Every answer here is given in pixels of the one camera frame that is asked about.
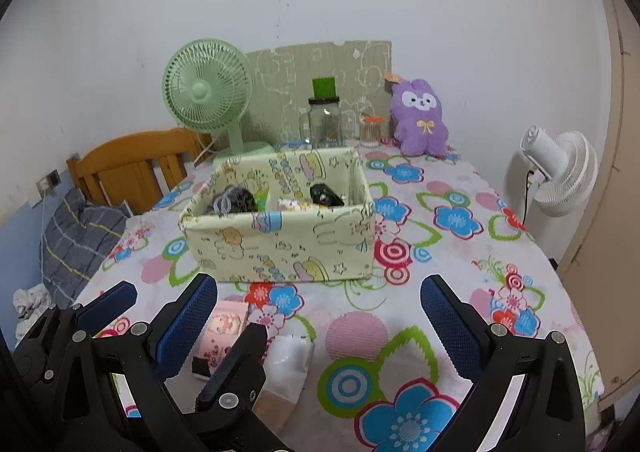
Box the white standing fan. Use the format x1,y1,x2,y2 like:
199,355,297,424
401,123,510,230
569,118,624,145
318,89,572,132
504,124,600,259

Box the green fan power cable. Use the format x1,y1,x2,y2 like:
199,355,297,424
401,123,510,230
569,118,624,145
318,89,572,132
193,133,217,168

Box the black hair ties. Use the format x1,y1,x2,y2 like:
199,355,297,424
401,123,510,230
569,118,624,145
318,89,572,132
212,184,259,216

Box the green plastic cup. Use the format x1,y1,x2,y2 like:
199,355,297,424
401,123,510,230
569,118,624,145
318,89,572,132
311,77,338,101

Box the glass jar with handle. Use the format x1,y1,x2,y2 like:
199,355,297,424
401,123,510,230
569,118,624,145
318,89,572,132
300,96,346,151

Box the purple plush rabbit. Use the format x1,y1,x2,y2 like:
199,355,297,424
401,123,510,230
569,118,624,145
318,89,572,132
385,72,450,158

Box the beige cabinet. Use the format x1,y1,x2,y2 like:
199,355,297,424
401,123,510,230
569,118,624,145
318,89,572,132
556,0,640,404

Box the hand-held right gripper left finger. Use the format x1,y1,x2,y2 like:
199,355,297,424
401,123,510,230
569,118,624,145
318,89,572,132
50,276,220,452

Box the yellow cartoon fabric storage box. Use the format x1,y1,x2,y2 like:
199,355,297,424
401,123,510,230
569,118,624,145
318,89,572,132
178,147,376,283

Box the grey plaid pillow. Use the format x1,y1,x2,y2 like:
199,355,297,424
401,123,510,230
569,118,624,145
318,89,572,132
40,187,129,306

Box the printed cardboard sheet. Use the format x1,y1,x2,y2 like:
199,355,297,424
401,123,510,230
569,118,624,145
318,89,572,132
243,39,394,151

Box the white crumpled cloth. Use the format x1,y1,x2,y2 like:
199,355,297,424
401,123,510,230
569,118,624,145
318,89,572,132
12,283,54,344

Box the black soft pouch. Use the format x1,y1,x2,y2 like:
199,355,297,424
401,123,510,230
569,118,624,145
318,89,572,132
308,181,345,208

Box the cotton swab container orange lid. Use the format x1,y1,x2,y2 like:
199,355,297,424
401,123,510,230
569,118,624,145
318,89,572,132
360,114,387,148

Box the black fan cable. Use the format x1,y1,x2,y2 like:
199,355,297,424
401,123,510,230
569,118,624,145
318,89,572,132
522,169,539,224

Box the pink packet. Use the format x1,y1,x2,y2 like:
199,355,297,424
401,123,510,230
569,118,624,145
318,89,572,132
192,300,250,381

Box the green desk fan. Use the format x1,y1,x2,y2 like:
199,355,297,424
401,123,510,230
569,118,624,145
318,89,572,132
161,37,274,168

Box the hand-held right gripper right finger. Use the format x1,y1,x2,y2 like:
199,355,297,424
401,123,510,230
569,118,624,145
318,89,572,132
419,274,587,452

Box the white plastic packet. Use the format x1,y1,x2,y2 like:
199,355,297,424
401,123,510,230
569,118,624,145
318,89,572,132
257,333,315,406

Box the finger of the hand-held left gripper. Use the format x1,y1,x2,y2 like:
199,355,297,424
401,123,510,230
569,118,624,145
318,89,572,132
11,281,139,413
192,323,297,452

